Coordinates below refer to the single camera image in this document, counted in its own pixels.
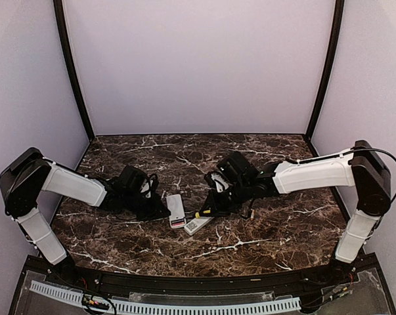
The right black frame post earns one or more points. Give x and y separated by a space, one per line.
327 68

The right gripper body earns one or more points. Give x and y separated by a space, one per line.
234 198

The white slotted cable duct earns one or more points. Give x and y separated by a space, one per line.
100 305

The left black frame post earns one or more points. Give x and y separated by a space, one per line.
62 28

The white remote control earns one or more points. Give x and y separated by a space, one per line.
196 224

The grey remote control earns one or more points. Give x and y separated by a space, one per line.
175 205

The black front rail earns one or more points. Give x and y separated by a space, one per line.
299 282

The black frame post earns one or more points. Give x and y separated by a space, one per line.
62 28
327 68

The yellow handled screwdriver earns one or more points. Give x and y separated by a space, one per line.
198 214

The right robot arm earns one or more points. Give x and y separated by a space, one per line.
238 181

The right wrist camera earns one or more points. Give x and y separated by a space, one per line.
217 181

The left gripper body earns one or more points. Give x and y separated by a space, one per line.
142 209

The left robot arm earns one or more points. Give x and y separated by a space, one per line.
32 174

